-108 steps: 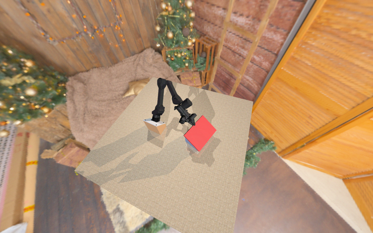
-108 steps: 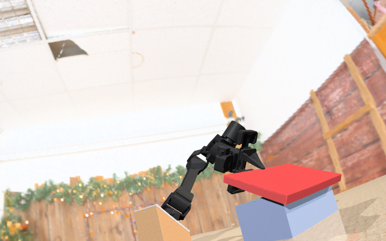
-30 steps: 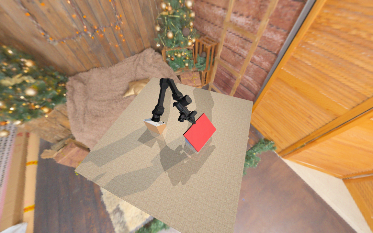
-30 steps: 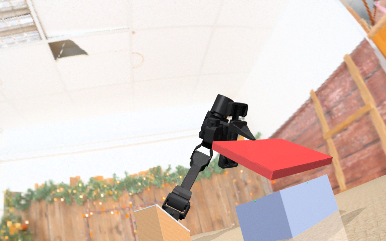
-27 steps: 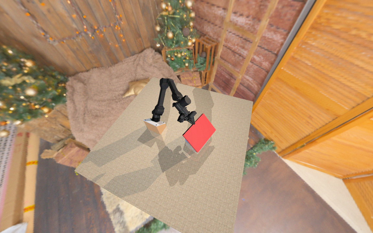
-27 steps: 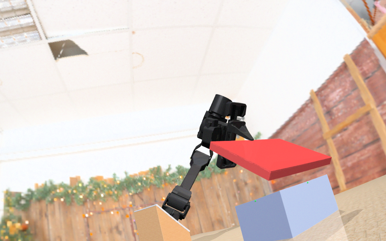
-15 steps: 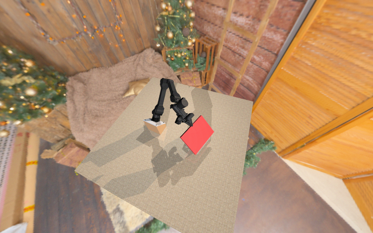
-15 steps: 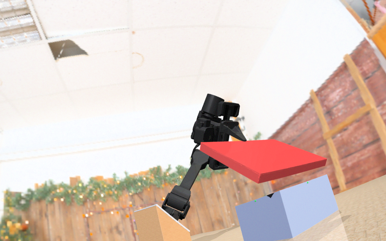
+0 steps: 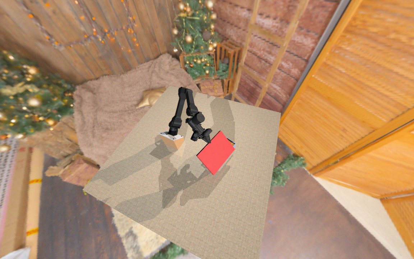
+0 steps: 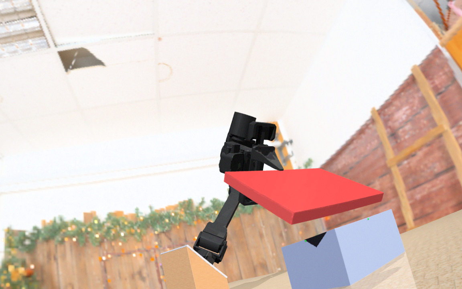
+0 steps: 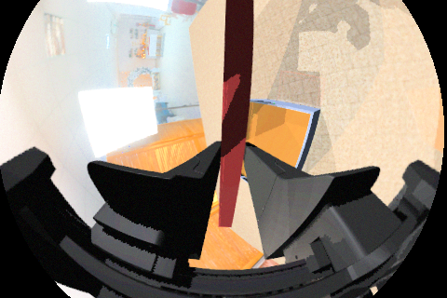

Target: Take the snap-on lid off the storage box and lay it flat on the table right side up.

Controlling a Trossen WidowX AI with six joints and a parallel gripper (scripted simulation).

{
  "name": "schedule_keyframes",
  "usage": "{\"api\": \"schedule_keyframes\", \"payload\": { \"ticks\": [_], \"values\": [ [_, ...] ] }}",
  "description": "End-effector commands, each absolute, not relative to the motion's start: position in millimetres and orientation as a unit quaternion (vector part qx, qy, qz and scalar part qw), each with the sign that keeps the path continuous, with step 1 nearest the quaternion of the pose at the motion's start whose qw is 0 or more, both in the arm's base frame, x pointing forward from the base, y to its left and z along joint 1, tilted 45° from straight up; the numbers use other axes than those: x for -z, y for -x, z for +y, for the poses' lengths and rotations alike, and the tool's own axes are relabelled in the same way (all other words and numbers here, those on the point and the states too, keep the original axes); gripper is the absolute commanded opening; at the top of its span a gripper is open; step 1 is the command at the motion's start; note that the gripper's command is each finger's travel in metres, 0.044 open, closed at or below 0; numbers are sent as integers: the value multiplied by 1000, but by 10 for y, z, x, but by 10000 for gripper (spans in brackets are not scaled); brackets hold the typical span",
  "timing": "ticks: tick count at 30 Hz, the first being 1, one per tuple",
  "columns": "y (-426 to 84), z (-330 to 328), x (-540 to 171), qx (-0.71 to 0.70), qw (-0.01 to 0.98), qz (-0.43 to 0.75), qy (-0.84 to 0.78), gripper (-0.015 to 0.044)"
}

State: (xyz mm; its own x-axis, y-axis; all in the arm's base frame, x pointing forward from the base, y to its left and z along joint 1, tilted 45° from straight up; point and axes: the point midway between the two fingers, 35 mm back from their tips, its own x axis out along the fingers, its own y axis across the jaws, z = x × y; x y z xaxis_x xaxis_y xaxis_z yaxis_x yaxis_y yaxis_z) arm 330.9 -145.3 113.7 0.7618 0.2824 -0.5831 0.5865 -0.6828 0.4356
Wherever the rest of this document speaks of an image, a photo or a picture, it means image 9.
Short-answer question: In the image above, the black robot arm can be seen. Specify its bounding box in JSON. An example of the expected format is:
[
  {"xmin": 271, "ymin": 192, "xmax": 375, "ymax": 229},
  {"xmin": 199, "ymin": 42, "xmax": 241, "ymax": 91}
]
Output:
[{"xmin": 168, "ymin": 87, "xmax": 205, "ymax": 141}]

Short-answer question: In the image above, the red lid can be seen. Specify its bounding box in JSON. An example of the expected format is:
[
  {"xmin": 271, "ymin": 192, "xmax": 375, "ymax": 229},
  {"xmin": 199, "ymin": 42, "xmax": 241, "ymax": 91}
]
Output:
[{"xmin": 196, "ymin": 131, "xmax": 235, "ymax": 175}]

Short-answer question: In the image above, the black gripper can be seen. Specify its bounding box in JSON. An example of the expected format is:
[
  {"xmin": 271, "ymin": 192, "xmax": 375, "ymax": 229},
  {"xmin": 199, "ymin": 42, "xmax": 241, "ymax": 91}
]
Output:
[{"xmin": 192, "ymin": 124, "xmax": 212, "ymax": 143}]

